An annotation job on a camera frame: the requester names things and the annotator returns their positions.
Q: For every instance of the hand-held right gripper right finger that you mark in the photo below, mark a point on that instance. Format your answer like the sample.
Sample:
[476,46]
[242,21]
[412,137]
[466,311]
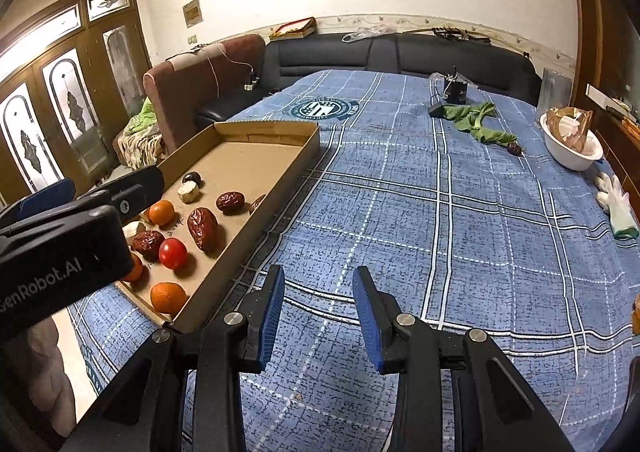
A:
[367,322]

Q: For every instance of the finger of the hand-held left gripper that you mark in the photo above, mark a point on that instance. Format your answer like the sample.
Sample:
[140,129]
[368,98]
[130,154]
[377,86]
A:
[45,197]
[132,192]

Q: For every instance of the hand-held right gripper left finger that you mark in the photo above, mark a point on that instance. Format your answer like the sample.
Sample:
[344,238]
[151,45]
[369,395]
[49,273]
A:
[270,317]

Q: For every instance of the small orange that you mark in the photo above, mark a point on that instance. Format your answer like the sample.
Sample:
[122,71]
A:
[161,212]
[168,297]
[136,269]

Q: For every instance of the white root piece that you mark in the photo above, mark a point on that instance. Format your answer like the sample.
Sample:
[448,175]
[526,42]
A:
[189,193]
[132,229]

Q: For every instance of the dark chestnut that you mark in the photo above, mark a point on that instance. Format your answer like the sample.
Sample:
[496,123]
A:
[191,177]

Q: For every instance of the red tomato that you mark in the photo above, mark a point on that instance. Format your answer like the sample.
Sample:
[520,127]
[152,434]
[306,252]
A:
[173,253]

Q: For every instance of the large red date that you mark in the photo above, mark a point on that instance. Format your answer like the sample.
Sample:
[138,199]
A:
[203,228]

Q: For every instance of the cardboard box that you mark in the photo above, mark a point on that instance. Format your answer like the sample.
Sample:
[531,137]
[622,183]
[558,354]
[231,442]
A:
[240,157]

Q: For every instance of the small red date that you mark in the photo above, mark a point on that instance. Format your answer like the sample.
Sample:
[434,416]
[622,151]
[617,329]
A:
[256,203]

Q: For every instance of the person's left forearm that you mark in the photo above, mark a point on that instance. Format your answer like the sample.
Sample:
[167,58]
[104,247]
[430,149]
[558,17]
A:
[47,382]

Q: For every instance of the green cloth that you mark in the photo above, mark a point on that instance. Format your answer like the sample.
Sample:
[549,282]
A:
[142,127]

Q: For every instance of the blue plaid tablecloth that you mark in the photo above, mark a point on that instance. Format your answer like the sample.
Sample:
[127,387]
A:
[400,232]

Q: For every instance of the wooden glass door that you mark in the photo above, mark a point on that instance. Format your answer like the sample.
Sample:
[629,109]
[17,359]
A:
[65,97]

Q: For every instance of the brown armchair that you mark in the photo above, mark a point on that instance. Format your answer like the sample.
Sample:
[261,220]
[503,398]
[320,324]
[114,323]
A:
[200,87]

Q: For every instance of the white power strip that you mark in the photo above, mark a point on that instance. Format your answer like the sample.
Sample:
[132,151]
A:
[251,82]

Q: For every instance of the small black box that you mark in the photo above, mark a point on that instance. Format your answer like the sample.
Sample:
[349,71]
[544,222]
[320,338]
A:
[436,111]

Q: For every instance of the leafy greens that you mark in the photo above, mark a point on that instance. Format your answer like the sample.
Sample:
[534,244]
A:
[475,125]

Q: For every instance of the red flat box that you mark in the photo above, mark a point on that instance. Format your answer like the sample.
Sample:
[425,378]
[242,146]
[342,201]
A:
[292,29]

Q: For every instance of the black device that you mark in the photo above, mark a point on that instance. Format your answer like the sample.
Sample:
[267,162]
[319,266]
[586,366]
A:
[455,88]

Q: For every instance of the white bowl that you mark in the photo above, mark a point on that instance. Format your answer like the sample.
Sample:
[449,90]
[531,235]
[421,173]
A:
[570,155]

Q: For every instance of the dark sofa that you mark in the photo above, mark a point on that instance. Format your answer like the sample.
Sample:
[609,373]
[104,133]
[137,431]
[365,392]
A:
[395,60]

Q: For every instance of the white glove green cuff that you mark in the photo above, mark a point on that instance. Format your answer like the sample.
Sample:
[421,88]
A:
[622,217]

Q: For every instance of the brown paper bag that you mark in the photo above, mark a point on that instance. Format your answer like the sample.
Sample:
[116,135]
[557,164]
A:
[567,125]

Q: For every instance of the clear plastic bag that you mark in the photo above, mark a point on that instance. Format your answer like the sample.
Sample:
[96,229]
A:
[370,32]

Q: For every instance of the wooden bow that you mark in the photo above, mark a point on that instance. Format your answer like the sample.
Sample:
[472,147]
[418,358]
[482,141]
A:
[450,34]

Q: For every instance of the clear plastic container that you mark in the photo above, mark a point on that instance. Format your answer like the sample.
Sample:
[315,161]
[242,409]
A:
[555,85]

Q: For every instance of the white paper box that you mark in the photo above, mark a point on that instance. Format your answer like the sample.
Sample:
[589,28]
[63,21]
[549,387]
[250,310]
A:
[602,95]

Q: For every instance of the wooden cabinet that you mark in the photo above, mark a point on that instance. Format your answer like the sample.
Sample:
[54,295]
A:
[605,32]

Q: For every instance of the small wall frame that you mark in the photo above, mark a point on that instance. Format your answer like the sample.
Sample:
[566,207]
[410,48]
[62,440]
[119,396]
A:
[192,12]

